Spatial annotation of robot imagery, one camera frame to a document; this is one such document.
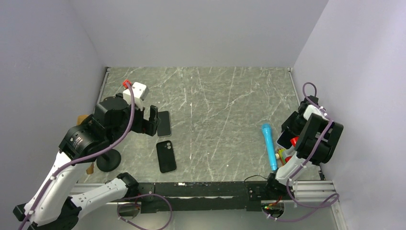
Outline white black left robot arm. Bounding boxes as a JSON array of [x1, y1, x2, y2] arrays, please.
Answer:
[[13, 94, 159, 230]]

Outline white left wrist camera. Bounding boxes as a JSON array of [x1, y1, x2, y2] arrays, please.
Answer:
[[123, 80, 149, 110]]

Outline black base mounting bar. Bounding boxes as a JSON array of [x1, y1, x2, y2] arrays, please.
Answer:
[[118, 181, 290, 214]]

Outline aluminium table edge rail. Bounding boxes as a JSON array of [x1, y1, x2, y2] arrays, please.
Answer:
[[96, 67, 111, 103]]

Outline red toy brick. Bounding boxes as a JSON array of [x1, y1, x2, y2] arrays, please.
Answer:
[[290, 137, 299, 147]]

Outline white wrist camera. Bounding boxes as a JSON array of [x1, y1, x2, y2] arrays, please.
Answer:
[[123, 80, 149, 110], [303, 104, 329, 120]]

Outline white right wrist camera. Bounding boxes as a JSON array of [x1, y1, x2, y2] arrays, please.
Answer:
[[303, 104, 329, 120]]

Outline lilac cased smartphone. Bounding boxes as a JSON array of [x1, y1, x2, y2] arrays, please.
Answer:
[[277, 130, 295, 149]]

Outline colourful toy piece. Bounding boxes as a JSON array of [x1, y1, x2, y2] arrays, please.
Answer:
[[275, 148, 288, 166]]

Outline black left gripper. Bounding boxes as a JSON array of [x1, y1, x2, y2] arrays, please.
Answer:
[[108, 98, 161, 144]]

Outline black smartphone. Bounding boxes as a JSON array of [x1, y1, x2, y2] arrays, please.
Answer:
[[157, 111, 172, 137]]

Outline aluminium front frame rail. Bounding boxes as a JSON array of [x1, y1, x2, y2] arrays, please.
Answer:
[[68, 181, 339, 202]]

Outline red blue toy bricks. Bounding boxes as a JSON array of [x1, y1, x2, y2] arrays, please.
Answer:
[[284, 156, 292, 163]]

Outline black phone case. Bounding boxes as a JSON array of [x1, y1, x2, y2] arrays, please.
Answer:
[[156, 140, 177, 173]]

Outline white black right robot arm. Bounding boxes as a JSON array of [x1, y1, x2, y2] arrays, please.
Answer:
[[264, 96, 344, 199]]

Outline blue toy microphone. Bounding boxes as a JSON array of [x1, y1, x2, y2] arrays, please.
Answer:
[[261, 123, 278, 172]]

